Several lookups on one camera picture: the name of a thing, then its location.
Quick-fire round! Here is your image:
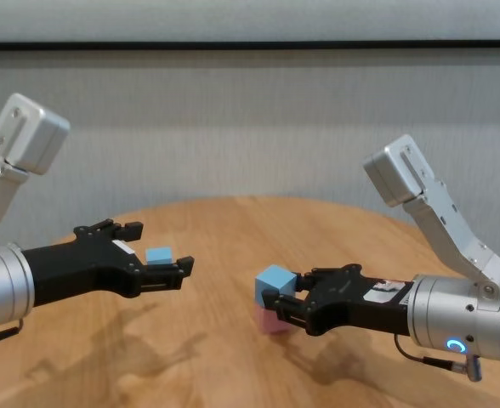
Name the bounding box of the arm cable with plug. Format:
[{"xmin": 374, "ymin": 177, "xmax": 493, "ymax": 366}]
[
  {"xmin": 393, "ymin": 332, "xmax": 486, "ymax": 383},
  {"xmin": 0, "ymin": 317, "xmax": 26, "ymax": 351}
]

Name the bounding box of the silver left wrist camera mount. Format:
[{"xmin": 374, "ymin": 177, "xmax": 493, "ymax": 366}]
[{"xmin": 0, "ymin": 92, "xmax": 71, "ymax": 248}]

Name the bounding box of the pink cube block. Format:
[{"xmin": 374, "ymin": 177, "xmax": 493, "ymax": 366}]
[{"xmin": 253, "ymin": 303, "xmax": 292, "ymax": 335}]

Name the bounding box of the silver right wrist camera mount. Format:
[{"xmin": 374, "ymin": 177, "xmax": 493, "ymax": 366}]
[{"xmin": 362, "ymin": 133, "xmax": 500, "ymax": 289}]

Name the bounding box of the black wall rail strip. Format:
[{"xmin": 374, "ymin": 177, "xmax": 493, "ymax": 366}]
[{"xmin": 0, "ymin": 38, "xmax": 500, "ymax": 54}]

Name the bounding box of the right arm cable with plug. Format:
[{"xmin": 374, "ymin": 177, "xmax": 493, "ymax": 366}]
[{"xmin": 393, "ymin": 332, "xmax": 486, "ymax": 383}]

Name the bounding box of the left arm cable with plug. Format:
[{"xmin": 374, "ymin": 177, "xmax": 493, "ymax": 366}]
[{"xmin": 0, "ymin": 317, "xmax": 26, "ymax": 351}]

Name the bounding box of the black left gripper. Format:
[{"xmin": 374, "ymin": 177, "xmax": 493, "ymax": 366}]
[{"xmin": 20, "ymin": 218, "xmax": 196, "ymax": 308}]

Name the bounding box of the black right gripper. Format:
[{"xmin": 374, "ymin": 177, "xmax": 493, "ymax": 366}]
[{"xmin": 261, "ymin": 263, "xmax": 416, "ymax": 337}]

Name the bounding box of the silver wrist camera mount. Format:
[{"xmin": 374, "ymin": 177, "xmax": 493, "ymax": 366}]
[
  {"xmin": 0, "ymin": 92, "xmax": 71, "ymax": 248},
  {"xmin": 362, "ymin": 133, "xmax": 500, "ymax": 289}
]

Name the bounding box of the blue cube block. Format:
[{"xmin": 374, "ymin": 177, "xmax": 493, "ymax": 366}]
[
  {"xmin": 145, "ymin": 246, "xmax": 175, "ymax": 267},
  {"xmin": 254, "ymin": 264, "xmax": 298, "ymax": 309}
]

